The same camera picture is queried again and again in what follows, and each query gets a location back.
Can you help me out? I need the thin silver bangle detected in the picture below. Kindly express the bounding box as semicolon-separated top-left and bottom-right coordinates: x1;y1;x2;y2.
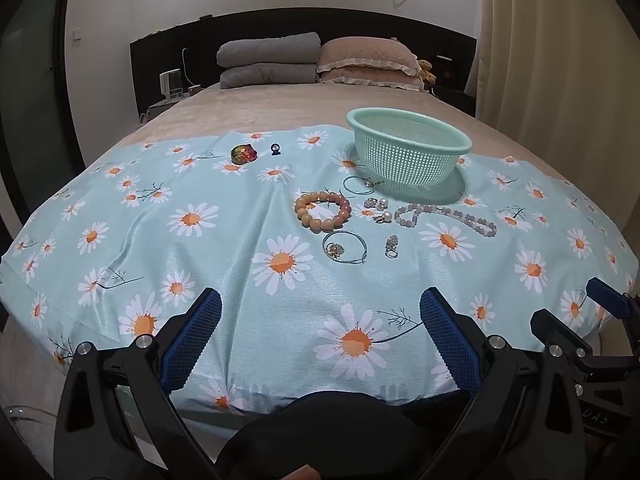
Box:
343;175;377;196

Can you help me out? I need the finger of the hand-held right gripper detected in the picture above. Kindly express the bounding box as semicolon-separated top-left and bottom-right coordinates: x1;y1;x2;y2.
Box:
586;276;640;323
531;308;608;366

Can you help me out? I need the green plastic strainer basket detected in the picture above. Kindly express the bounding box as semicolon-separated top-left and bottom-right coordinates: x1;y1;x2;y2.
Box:
346;107;472;198

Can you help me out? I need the black headboard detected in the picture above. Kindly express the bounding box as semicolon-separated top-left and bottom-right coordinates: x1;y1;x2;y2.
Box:
130;7;478;117

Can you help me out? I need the dark glass door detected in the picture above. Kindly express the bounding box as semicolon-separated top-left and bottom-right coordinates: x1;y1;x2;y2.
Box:
0;0;101;226

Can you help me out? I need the white bedside appliance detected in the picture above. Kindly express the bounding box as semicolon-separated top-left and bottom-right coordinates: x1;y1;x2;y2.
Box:
159;68;185;102

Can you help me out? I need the black bedside table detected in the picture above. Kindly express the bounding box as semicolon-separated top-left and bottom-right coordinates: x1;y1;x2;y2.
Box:
431;85;476;117

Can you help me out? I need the grey folded quilt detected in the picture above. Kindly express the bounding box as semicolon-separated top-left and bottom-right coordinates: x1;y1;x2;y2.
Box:
216;32;322;68
220;62;319;90

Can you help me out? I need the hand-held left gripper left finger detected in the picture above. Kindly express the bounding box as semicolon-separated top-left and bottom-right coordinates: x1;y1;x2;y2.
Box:
55;287;223;480

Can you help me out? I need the orange bead bracelet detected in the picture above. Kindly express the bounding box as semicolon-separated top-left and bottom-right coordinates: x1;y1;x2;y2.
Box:
294;189;352;234

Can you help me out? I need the grey bead necklace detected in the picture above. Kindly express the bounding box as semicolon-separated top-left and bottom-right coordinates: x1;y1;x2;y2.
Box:
394;203;499;238

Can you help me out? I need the cream curtain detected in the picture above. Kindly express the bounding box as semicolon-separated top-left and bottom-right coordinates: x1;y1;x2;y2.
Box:
476;0;640;193

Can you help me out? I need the blue daisy print cloth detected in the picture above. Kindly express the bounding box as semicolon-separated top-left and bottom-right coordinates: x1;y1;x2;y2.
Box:
0;130;640;417

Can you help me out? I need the beige frilled pillow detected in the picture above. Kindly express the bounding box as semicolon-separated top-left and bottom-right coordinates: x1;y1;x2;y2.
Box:
316;36;421;78
318;67;426;92

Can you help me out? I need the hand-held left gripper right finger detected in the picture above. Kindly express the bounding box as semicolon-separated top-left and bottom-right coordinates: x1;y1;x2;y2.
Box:
419;287;587;480

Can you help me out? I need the silver bangle with charm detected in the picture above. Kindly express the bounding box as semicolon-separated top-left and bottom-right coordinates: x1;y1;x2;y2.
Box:
322;230;369;265

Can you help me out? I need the bed with beige blanket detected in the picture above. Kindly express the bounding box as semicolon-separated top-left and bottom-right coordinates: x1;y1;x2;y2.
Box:
82;80;578;183

